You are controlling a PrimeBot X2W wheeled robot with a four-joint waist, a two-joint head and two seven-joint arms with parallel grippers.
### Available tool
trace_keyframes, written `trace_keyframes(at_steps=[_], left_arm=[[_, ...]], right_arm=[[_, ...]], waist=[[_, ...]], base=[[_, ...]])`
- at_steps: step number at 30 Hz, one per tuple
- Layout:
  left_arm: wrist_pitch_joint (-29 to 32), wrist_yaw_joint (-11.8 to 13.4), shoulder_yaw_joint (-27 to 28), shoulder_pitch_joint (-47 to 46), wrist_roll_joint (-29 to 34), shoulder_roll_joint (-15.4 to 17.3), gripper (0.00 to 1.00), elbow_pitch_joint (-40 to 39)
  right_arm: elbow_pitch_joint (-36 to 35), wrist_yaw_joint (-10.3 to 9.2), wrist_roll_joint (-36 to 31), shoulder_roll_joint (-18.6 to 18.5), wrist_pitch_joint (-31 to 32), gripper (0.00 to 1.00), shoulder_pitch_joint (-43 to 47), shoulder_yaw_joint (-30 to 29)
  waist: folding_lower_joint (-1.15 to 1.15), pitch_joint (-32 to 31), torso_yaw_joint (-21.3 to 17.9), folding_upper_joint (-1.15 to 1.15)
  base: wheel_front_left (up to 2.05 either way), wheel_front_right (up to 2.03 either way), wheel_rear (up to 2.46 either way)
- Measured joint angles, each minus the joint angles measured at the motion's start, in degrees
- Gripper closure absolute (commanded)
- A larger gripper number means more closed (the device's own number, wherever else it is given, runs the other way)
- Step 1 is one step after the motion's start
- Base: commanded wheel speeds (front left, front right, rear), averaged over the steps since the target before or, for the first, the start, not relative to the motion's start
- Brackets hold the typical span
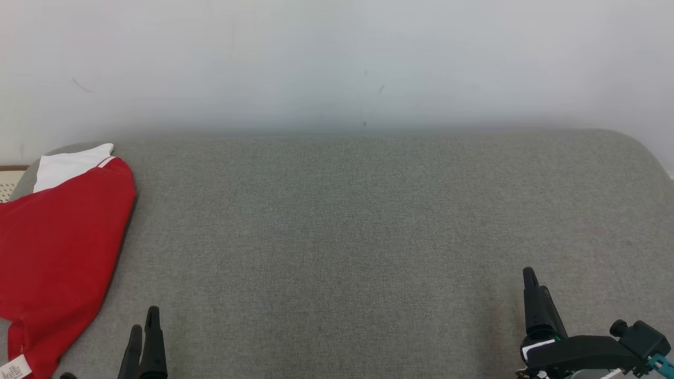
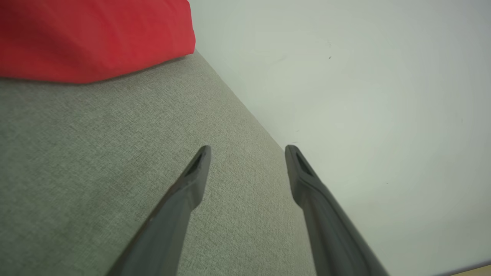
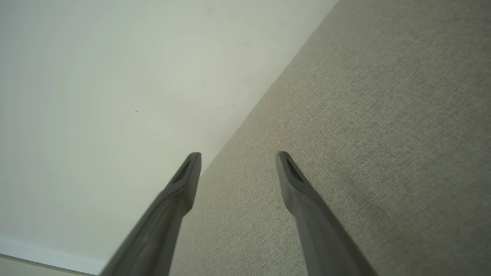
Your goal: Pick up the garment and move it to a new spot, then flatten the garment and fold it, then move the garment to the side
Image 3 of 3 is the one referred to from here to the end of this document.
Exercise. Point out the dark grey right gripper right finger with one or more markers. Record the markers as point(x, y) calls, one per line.
point(318, 230)

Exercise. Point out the white skirting board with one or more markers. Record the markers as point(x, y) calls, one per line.
point(46, 255)

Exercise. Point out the grey fabric sofa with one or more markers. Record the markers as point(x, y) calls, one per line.
point(383, 115)

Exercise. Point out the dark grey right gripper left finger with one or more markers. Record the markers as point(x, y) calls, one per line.
point(165, 222)

